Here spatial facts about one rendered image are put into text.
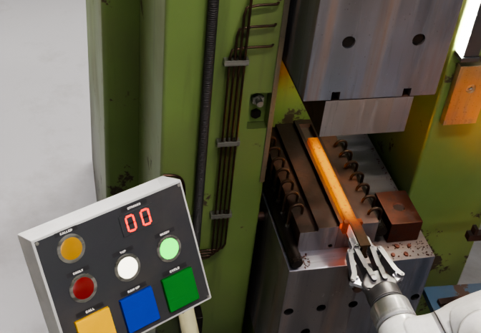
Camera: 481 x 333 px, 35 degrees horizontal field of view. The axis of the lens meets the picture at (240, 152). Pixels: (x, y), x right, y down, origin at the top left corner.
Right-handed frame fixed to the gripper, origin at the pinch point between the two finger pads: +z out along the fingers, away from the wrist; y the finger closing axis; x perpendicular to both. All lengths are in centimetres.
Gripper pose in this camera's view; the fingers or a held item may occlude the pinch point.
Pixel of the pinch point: (357, 238)
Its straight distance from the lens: 184.5
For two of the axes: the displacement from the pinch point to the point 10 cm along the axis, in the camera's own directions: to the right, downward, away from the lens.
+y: 9.7, -0.7, 2.2
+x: 0.9, -7.8, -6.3
